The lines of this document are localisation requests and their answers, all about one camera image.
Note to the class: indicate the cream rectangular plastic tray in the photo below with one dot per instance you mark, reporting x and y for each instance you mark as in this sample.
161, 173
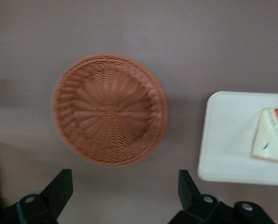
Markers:
225, 140

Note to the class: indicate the brown round wicker basket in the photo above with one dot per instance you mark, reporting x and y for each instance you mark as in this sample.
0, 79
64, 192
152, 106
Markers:
109, 110

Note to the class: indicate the triangular sandwich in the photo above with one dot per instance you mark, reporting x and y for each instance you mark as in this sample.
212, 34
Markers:
267, 137

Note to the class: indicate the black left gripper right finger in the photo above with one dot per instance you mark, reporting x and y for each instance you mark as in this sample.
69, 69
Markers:
190, 198

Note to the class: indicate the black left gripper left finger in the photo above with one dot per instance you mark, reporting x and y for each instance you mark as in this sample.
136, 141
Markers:
57, 193

